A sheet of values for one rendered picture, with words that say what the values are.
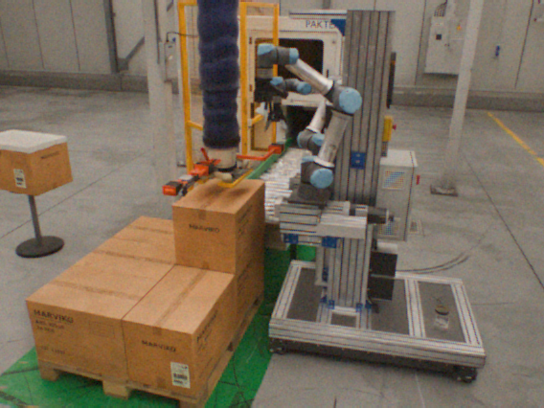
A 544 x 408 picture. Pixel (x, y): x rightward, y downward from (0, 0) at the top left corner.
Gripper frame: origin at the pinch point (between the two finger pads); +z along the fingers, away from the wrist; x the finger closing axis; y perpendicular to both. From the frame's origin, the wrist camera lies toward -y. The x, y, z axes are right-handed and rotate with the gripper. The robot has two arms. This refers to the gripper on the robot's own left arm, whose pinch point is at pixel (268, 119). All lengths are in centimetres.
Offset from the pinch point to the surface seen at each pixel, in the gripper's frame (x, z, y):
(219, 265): -10, 93, 32
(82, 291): 28, 98, 100
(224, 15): -31, -47, 31
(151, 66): -155, -5, 135
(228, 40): -32, -35, 30
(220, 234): -10, 72, 30
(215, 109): -30.3, 3.0, 38.3
